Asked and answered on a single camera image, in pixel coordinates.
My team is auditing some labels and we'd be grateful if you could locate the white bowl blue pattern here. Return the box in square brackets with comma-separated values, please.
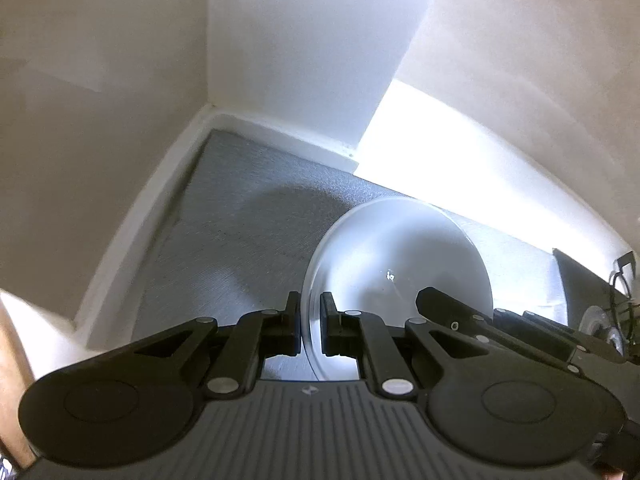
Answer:
[300, 197, 494, 382]

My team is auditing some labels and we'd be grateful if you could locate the wooden cutting board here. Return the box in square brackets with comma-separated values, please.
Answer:
[1, 306, 35, 469]

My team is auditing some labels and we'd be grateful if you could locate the grey textured mat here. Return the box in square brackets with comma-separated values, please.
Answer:
[130, 129, 417, 380]

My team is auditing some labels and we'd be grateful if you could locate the black wire rack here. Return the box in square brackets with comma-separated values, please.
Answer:
[553, 249, 639, 364]

